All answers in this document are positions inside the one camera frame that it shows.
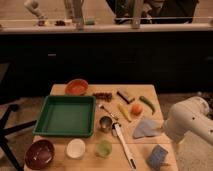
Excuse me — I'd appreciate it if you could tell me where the blue sponge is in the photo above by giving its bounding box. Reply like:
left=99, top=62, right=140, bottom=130
left=147, top=145, right=168, bottom=171

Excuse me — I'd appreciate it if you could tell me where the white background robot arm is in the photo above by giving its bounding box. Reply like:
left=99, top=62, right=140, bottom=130
left=24, top=0, right=47, bottom=20

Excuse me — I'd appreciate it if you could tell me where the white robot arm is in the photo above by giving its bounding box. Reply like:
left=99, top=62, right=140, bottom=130
left=163, top=96, right=213, bottom=145

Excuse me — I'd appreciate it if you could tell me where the dark rectangular block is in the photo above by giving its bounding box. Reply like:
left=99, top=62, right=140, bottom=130
left=117, top=90, right=135, bottom=104

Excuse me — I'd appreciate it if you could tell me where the brown grape bunch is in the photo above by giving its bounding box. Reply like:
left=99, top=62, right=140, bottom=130
left=94, top=92, right=112, bottom=102

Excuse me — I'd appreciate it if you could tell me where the metal spoon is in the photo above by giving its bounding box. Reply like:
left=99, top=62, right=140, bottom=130
left=98, top=104, right=119, bottom=121

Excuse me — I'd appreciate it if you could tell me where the yellow corn cob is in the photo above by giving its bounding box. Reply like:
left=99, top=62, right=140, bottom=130
left=118, top=104, right=132, bottom=122

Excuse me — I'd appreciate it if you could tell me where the orange bowl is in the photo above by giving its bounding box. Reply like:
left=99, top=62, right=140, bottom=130
left=65, top=79, right=88, bottom=95

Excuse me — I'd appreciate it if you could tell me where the metal measuring cup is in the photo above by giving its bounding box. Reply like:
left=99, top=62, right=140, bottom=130
left=99, top=116, right=112, bottom=133

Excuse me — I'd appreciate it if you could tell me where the green chili pepper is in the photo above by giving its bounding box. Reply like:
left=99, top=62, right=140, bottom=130
left=139, top=96, right=156, bottom=115

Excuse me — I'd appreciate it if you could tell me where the orange peach fruit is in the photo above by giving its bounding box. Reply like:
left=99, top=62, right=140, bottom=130
left=131, top=103, right=143, bottom=116

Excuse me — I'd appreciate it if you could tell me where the green plastic tray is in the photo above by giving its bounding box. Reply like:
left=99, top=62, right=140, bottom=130
left=33, top=95, right=96, bottom=137

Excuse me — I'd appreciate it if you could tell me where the light blue folded cloth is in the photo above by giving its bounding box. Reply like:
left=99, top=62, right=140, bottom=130
left=132, top=118, right=161, bottom=139

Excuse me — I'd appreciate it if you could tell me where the light green cup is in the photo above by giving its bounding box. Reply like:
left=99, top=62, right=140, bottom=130
left=96, top=140, right=112, bottom=158

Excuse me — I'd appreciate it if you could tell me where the small white bowl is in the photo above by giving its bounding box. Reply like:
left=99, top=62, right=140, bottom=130
left=66, top=139, right=86, bottom=159

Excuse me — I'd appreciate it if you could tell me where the dark red bowl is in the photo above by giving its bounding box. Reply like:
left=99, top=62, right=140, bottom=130
left=25, top=139, right=55, bottom=170

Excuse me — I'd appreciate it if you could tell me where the black office chair base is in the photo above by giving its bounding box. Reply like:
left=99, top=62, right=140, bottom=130
left=0, top=104, right=36, bottom=171

